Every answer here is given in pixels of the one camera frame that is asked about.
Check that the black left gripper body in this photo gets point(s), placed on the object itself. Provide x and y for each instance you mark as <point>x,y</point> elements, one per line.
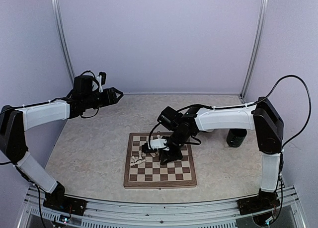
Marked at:
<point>91,102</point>

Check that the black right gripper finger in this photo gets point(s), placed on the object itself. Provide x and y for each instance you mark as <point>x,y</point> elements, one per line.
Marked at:
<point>175,154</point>
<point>164,157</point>

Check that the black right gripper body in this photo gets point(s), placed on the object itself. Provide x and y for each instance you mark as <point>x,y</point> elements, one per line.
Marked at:
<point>179,137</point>

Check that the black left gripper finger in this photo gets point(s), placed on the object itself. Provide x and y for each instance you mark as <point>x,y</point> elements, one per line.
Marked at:
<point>117,99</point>
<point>116,91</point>

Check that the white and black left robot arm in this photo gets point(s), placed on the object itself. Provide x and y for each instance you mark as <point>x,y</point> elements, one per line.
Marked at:
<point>15,121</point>

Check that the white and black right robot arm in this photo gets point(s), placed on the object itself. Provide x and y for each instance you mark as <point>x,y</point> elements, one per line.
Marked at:
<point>259,116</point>

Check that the wooden chess board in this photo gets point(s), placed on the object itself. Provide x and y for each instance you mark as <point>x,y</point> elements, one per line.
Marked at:
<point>152,175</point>

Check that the standing white pawn left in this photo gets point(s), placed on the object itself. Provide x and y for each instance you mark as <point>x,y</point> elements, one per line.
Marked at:
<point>140,155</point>

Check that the dark green cup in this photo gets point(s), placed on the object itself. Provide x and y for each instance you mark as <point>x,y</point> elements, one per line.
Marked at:
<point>236,137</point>

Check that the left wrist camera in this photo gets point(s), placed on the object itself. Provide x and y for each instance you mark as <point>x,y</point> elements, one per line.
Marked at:
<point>101,78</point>

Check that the aluminium front rail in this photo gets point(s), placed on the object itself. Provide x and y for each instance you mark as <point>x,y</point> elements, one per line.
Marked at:
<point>213,214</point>

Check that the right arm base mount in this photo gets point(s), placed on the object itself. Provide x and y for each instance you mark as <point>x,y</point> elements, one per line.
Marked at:
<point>256,204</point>

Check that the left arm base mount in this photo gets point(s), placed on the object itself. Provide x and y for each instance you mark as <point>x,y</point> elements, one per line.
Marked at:
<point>70,205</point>

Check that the left aluminium corner post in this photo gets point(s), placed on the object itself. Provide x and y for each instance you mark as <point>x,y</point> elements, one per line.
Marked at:
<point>62,39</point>

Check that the aluminium corner post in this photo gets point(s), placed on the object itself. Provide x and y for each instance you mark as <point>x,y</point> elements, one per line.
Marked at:
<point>62,39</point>
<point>255,49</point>

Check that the right aluminium corner post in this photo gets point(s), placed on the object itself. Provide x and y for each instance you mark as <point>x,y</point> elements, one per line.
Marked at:
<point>255,49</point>

